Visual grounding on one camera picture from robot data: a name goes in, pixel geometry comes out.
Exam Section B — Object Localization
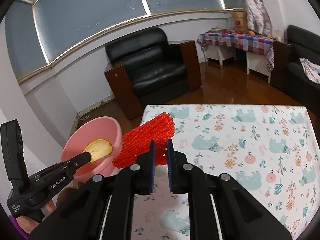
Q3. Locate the person's left hand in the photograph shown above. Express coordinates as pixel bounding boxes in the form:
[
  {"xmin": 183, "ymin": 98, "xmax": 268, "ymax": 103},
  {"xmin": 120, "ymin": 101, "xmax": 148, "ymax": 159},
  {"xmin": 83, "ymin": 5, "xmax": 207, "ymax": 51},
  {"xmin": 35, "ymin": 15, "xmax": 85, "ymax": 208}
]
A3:
[{"xmin": 15, "ymin": 199, "xmax": 58, "ymax": 234}]

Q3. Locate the pink plastic trash bin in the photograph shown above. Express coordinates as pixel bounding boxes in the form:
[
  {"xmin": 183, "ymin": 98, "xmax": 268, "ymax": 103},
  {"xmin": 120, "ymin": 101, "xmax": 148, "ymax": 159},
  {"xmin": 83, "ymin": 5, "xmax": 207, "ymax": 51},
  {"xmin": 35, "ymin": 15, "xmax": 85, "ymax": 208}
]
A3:
[{"xmin": 61, "ymin": 116, "xmax": 122, "ymax": 183}]

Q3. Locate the brown paper shopping bag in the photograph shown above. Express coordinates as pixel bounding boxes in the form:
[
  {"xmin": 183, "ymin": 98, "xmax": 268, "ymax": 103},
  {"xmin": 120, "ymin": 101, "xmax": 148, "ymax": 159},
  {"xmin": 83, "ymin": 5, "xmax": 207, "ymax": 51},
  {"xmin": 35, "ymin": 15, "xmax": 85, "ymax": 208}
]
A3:
[{"xmin": 231, "ymin": 11, "xmax": 249, "ymax": 33}]

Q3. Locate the black leather armchair right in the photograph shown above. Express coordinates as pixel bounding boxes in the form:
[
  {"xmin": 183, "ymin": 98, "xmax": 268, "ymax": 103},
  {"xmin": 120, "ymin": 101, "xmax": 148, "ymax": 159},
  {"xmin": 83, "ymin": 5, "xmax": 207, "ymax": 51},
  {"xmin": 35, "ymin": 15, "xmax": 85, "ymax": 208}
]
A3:
[{"xmin": 271, "ymin": 25, "xmax": 319, "ymax": 112}]

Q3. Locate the orange peel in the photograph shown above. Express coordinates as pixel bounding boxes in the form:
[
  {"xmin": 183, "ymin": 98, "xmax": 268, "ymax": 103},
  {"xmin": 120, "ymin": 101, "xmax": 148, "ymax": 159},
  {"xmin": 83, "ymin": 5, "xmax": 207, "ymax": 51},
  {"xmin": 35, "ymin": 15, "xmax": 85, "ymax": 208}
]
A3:
[{"xmin": 82, "ymin": 139, "xmax": 113, "ymax": 163}]

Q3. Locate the floral puffer jacket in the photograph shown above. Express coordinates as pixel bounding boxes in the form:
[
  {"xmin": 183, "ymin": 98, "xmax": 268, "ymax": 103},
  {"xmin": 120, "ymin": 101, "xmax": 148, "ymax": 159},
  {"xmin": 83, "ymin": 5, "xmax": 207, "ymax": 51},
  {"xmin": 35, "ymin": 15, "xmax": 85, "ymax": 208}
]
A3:
[{"xmin": 245, "ymin": 0, "xmax": 272, "ymax": 36}]

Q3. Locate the cloth on armchair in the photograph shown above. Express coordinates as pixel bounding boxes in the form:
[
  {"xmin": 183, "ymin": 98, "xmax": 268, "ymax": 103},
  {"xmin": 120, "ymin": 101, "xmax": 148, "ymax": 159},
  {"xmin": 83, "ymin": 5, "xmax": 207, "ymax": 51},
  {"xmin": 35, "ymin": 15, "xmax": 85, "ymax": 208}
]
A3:
[{"xmin": 299, "ymin": 58, "xmax": 320, "ymax": 84}]

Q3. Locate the plaid tablecloth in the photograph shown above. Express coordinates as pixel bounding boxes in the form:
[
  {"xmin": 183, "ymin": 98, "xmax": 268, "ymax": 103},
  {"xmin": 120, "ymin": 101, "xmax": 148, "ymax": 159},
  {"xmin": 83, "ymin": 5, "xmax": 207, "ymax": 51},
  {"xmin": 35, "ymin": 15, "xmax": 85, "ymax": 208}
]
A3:
[{"xmin": 197, "ymin": 33, "xmax": 274, "ymax": 73}]

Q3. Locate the red foam net sleeve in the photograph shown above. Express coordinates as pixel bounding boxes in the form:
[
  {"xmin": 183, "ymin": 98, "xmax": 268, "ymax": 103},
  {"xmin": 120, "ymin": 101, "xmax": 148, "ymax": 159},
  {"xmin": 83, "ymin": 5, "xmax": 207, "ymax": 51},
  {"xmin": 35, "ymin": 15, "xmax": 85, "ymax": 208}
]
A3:
[{"xmin": 112, "ymin": 112, "xmax": 175, "ymax": 168}]

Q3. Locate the black leather armchair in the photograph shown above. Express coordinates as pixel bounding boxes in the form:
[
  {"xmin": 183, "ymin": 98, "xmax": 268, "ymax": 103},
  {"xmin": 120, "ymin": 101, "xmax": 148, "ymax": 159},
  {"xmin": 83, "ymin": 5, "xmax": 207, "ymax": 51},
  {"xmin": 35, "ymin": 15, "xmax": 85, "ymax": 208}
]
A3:
[
  {"xmin": 271, "ymin": 25, "xmax": 319, "ymax": 112},
  {"xmin": 104, "ymin": 27, "xmax": 202, "ymax": 119}
]

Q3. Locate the black leather armchair left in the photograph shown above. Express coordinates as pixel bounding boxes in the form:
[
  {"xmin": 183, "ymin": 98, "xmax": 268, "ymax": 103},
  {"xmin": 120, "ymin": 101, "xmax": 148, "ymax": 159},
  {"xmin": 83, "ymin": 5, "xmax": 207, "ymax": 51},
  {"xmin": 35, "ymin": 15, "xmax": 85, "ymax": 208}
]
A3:
[{"xmin": 104, "ymin": 27, "xmax": 202, "ymax": 119}]

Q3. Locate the floral bear tablecloth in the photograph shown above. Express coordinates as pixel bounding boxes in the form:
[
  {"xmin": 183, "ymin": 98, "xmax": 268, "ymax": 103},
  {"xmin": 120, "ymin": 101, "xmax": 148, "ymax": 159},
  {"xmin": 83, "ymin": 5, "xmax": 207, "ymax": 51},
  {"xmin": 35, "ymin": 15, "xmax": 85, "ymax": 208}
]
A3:
[{"xmin": 142, "ymin": 105, "xmax": 319, "ymax": 239}]

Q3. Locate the plastic drink cup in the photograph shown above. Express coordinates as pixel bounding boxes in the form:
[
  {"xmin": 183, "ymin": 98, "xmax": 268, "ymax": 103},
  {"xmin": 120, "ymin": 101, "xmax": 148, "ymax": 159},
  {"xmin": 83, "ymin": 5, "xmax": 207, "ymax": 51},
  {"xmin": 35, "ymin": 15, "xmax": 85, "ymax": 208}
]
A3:
[{"xmin": 273, "ymin": 25, "xmax": 282, "ymax": 42}]

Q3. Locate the white desk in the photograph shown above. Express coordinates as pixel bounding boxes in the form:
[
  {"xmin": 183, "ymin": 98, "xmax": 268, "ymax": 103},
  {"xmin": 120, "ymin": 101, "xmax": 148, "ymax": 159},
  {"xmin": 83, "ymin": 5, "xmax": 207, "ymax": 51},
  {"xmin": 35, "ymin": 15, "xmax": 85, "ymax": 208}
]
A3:
[{"xmin": 203, "ymin": 45, "xmax": 271, "ymax": 83}]

